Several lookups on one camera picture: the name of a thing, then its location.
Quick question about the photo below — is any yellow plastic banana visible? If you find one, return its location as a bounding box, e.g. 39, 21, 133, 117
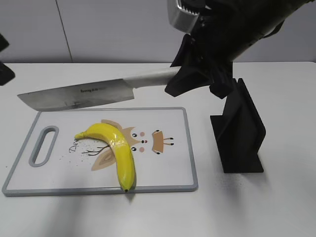
75, 123, 136, 192

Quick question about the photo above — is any cleaver knife with speckled handle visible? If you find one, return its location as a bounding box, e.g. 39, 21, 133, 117
17, 66, 180, 112

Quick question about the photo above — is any white cutting board grey rim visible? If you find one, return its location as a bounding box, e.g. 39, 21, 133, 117
2, 107, 198, 197

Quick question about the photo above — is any black knife stand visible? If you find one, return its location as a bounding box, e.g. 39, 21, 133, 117
210, 78, 266, 173

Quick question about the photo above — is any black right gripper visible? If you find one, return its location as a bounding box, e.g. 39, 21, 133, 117
164, 0, 306, 98

